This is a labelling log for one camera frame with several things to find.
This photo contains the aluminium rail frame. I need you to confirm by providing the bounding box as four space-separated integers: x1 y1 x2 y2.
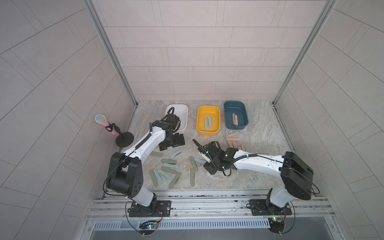
85 190 335 220

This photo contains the pink toy microphone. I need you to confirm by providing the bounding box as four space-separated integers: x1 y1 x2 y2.
94 114 117 135

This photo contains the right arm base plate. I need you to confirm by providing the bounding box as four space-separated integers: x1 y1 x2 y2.
247 200 292 216

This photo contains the yellow storage box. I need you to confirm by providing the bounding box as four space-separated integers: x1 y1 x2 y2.
196 106 221 136

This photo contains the circuit board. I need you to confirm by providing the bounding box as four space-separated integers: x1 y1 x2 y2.
139 221 159 231
268 217 285 234

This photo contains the left circuit board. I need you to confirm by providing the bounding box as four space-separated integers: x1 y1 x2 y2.
139 221 159 231

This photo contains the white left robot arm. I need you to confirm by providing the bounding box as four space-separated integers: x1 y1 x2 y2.
103 107 185 216

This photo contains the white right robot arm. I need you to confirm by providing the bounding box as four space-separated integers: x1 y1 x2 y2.
193 139 314 215

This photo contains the dark teal storage box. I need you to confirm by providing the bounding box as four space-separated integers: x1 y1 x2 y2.
224 101 249 130

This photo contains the right circuit board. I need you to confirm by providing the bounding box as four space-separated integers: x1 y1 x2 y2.
268 217 285 234

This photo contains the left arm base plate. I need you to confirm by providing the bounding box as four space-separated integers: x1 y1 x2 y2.
127 201 172 218

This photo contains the black microphone stand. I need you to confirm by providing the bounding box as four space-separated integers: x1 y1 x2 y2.
105 123 134 148

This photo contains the white storage box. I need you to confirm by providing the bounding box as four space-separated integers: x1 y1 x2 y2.
166 104 188 134

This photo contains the olive folding knife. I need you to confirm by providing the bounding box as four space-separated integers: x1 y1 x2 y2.
190 168 196 187
161 159 177 165
189 156 199 172
169 172 182 189
149 170 159 187
150 151 164 157
161 166 178 174

